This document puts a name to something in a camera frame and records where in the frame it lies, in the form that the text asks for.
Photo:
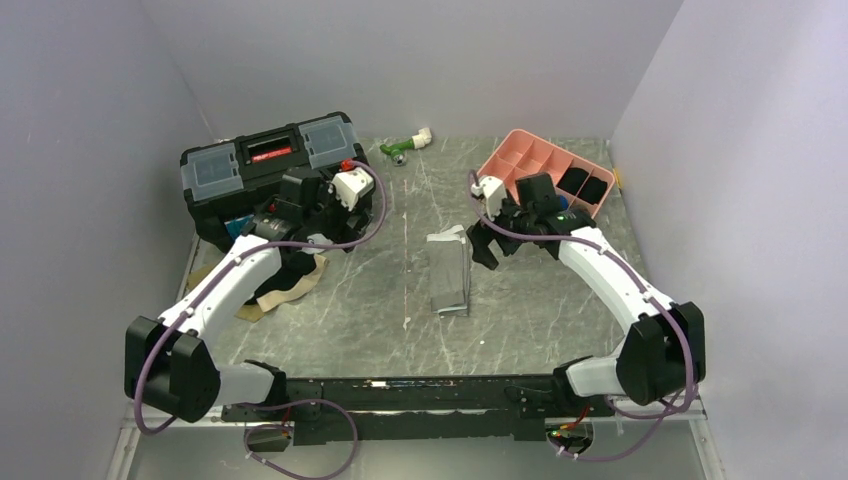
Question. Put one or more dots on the black rolled underwear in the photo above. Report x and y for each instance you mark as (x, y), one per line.
(593, 190)
(573, 179)

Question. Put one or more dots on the grey boxer briefs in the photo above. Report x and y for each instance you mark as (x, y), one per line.
(449, 271)

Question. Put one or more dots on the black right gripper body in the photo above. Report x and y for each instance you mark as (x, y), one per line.
(514, 219)

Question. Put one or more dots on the black rolled underwear left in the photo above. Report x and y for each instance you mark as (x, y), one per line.
(573, 179)

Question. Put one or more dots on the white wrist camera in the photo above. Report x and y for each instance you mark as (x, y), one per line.
(490, 192)
(351, 184)

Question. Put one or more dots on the black rolled underwear right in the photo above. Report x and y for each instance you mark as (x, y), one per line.
(593, 190)

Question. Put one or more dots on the black toolbox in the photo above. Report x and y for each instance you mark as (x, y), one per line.
(225, 182)

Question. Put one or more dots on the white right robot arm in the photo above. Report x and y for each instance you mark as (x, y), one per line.
(662, 355)

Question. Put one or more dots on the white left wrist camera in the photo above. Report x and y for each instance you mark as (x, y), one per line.
(351, 184)

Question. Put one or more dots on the green white pipe fitting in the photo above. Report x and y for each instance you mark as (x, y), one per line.
(397, 152)

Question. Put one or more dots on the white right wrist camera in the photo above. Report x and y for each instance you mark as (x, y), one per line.
(490, 192)

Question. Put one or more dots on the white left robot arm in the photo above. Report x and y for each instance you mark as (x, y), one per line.
(169, 371)

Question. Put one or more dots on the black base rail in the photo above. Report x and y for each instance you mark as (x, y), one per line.
(520, 407)

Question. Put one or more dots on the pink divided organizer tray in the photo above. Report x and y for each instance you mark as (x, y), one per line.
(522, 153)

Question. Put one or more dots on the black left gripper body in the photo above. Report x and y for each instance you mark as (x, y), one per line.
(330, 218)

